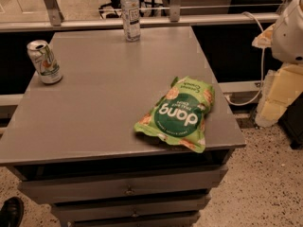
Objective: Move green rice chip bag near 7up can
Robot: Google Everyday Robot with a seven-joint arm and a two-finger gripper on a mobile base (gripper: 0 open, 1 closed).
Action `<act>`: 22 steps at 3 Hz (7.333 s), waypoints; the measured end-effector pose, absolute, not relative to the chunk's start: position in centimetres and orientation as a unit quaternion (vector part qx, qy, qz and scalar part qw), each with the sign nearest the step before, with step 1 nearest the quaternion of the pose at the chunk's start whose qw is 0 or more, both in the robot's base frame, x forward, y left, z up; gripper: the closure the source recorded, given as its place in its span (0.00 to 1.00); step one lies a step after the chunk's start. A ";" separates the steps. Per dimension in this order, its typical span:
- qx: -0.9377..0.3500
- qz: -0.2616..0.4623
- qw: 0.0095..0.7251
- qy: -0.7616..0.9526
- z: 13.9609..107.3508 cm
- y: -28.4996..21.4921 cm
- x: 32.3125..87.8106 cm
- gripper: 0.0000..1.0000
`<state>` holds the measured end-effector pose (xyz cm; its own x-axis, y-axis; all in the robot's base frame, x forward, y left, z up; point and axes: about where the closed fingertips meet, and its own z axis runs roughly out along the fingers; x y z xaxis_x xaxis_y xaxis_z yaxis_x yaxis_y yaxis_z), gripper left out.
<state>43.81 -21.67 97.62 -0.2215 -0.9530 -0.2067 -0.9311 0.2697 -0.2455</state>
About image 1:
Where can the black shoe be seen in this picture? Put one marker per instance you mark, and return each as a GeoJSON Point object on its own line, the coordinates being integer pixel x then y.
{"type": "Point", "coordinates": [11, 213]}

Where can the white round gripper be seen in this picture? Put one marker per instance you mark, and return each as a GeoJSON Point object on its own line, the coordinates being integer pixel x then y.
{"type": "Point", "coordinates": [289, 37]}

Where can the grey drawer cabinet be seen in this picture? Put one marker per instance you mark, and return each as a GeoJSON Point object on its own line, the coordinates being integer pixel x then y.
{"type": "Point", "coordinates": [73, 145]}

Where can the green rice chip bag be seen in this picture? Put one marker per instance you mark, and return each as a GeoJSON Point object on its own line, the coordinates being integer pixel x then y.
{"type": "Point", "coordinates": [178, 118]}

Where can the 7up soda can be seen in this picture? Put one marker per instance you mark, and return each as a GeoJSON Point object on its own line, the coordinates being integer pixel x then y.
{"type": "Point", "coordinates": [44, 61]}

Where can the clear plastic water bottle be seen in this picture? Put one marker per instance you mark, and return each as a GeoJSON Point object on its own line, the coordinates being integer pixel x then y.
{"type": "Point", "coordinates": [131, 19]}

